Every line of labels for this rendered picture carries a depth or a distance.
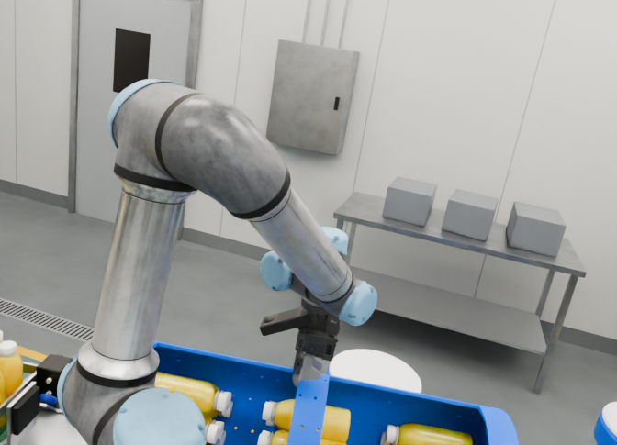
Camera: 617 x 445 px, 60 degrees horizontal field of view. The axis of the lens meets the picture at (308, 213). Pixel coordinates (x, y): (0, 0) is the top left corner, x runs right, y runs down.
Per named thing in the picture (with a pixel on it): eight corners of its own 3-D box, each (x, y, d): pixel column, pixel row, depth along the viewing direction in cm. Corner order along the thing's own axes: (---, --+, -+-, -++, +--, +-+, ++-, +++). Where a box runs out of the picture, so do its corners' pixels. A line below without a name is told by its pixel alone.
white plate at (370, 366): (318, 349, 167) (318, 352, 168) (347, 406, 142) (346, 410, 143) (398, 348, 176) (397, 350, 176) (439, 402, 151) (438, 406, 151)
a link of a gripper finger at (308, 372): (316, 398, 114) (323, 361, 111) (289, 393, 114) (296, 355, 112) (318, 390, 117) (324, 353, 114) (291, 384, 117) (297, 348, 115)
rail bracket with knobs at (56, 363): (55, 407, 145) (56, 375, 142) (30, 402, 145) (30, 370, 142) (74, 386, 154) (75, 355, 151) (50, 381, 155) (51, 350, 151)
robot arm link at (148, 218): (87, 481, 73) (171, 83, 62) (44, 418, 82) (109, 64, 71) (163, 453, 82) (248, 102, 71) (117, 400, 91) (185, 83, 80)
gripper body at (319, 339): (331, 365, 111) (342, 313, 107) (290, 357, 111) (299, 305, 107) (333, 346, 118) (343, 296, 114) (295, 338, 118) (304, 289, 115)
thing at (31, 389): (16, 453, 125) (16, 408, 121) (6, 450, 125) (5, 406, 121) (41, 425, 134) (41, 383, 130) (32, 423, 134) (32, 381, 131)
